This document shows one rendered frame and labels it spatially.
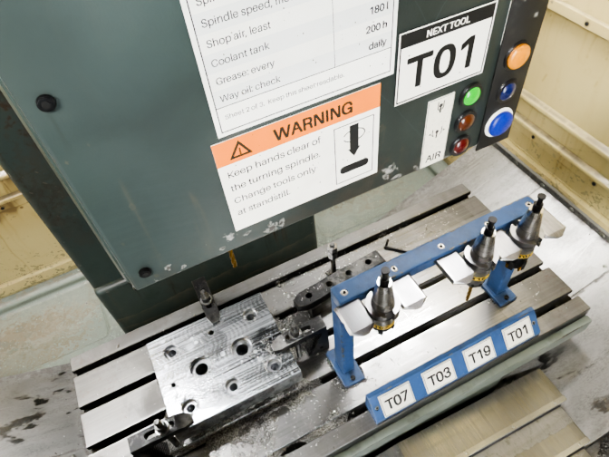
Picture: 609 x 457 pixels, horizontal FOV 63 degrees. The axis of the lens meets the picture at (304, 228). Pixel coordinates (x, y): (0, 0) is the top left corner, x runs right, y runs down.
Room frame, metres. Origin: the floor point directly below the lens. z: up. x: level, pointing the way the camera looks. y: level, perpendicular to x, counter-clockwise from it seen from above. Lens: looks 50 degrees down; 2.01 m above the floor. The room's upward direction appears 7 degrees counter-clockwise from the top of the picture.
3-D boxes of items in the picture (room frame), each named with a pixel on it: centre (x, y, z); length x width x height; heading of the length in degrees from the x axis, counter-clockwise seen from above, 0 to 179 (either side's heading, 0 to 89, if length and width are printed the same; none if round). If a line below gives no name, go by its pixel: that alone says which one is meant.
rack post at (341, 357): (0.49, -0.05, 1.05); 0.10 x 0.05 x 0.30; 21
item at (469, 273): (0.51, -0.28, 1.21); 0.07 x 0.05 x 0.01; 21
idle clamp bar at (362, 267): (0.69, -0.07, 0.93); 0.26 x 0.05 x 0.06; 116
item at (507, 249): (0.55, -0.38, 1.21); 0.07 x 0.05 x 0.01; 21
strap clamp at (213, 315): (0.66, 0.26, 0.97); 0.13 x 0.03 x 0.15; 21
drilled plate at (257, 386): (0.51, 0.22, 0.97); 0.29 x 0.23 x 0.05; 111
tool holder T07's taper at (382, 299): (0.46, -0.12, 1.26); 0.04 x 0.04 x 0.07
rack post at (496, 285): (0.64, -0.46, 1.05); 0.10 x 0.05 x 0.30; 21
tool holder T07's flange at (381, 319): (0.46, -0.12, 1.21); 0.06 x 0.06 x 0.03
